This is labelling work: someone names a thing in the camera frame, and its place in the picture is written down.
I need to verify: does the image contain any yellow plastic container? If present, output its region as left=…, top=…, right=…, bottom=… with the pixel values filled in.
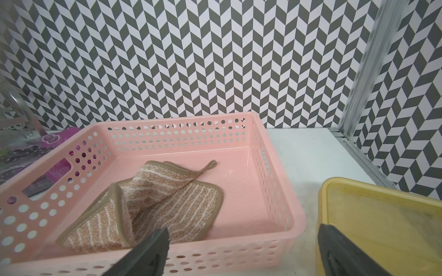
left=315, top=177, right=442, bottom=276

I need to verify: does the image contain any purple snack packet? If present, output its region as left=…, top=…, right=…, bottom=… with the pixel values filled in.
left=0, top=126, right=81, bottom=197

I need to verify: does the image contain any brown striped square dishcloth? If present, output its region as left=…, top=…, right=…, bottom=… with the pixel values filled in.
left=56, top=160, right=223, bottom=254

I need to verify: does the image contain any pink perforated plastic basket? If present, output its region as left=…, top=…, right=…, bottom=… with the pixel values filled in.
left=1, top=112, right=306, bottom=276

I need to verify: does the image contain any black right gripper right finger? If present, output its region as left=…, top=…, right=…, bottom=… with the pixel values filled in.
left=318, top=224, right=390, bottom=276

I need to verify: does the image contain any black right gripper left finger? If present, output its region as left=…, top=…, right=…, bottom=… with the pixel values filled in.
left=102, top=228, right=170, bottom=276

